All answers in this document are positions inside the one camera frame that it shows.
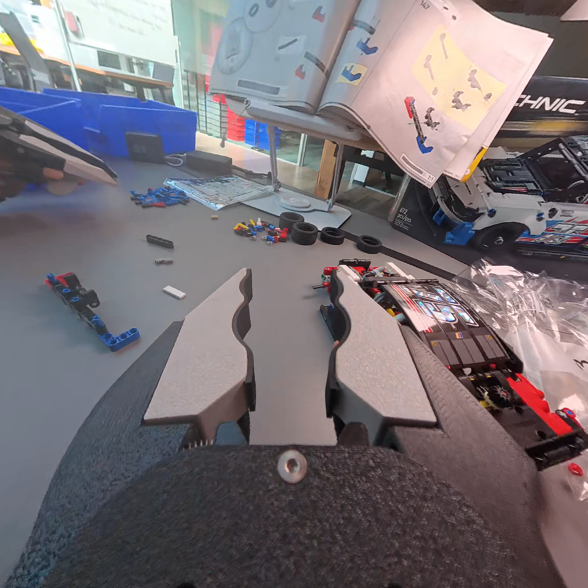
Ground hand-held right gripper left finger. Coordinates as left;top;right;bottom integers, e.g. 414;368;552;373
143;268;257;445

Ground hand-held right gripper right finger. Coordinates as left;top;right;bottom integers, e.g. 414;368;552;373
324;269;438;445

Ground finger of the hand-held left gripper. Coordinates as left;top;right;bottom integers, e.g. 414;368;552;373
0;107;119;179
59;154;119;186

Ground large blue storage bin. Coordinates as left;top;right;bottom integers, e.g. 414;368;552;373
0;85;83;121
43;88;198;159

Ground black beam assembly blue pins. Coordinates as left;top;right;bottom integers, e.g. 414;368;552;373
45;272;141;353

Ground white book stand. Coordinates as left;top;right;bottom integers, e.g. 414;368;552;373
241;99;383;228

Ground instruction booklet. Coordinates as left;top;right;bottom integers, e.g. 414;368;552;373
209;0;554;188

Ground black desk strip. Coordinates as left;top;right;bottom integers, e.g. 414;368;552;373
342;230;465;276

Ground person's left hand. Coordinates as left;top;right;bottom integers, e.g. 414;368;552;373
42;166;89;197

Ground black square device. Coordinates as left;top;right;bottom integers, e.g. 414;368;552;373
125;132;164;161

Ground pile of blue pins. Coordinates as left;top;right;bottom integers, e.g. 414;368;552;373
130;186;190;208

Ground toy race car model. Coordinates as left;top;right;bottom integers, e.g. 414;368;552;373
312;258;588;471

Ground black power adapter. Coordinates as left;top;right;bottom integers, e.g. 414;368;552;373
186;152;232;172

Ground background whiteboard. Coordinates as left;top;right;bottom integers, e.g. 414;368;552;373
60;0;177;70

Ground sticker sheet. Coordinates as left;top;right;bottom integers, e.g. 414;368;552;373
164;175;276;211

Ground pile of mixed small bricks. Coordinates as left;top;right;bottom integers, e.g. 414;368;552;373
233;217;291;245

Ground rack of red blue bins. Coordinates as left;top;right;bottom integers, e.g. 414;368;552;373
211;92;272;148

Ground clear plastic bag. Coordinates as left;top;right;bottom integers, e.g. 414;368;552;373
452;257;588;588

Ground wooden table leg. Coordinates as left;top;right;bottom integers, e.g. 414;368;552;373
315;140;338;198

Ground toy set box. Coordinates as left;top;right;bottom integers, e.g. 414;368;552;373
390;76;588;276

